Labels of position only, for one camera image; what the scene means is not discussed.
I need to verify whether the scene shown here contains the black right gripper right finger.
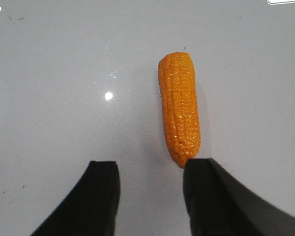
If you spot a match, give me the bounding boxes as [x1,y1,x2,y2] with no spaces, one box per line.
[183,158,295,236]

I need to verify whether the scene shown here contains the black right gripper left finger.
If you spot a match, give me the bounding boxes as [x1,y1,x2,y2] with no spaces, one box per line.
[32,161,120,236]

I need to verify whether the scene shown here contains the orange corn cob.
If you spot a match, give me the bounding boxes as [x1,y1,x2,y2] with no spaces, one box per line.
[158,52,201,169]

